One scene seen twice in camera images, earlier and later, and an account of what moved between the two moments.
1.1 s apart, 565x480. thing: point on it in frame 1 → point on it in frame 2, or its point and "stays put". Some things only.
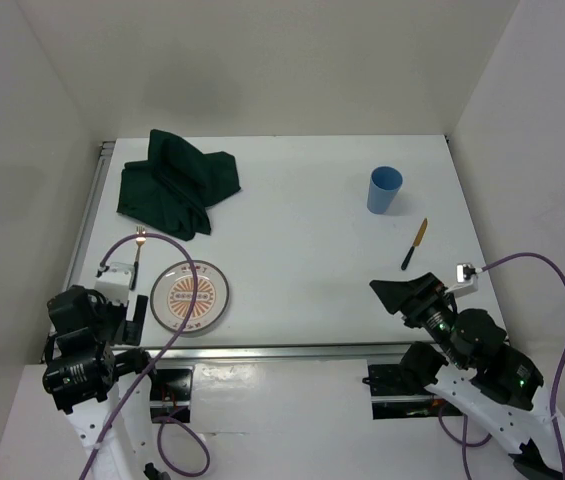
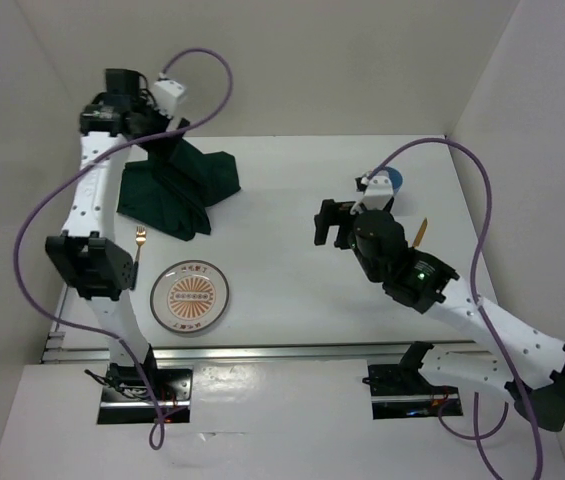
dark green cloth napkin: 175,187 stays put
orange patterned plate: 171,295 stays put
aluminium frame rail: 212,352 stays put
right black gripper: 421,291 → 333,213
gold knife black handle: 416,242 stays put
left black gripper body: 111,322 → 151,122
